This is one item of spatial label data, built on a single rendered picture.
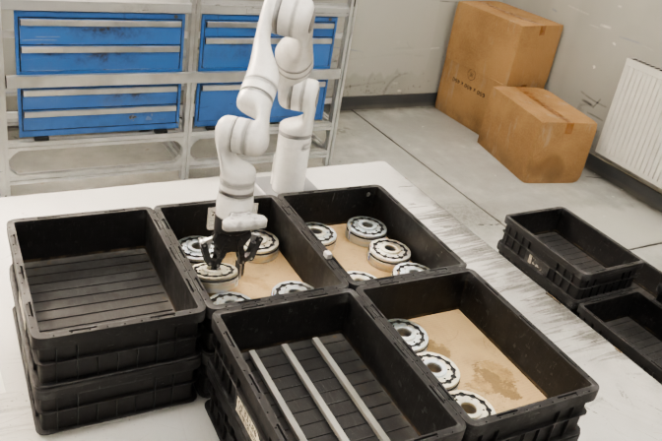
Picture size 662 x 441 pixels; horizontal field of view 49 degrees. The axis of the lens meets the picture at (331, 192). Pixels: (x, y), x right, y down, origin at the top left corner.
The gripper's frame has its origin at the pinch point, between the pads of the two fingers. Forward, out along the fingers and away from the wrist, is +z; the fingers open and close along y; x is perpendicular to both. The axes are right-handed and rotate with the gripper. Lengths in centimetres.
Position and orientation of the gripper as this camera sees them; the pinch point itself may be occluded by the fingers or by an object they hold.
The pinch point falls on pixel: (227, 272)
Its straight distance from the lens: 156.3
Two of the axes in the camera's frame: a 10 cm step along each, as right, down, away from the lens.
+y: -8.8, 0.7, -4.7
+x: 4.5, 4.5, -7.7
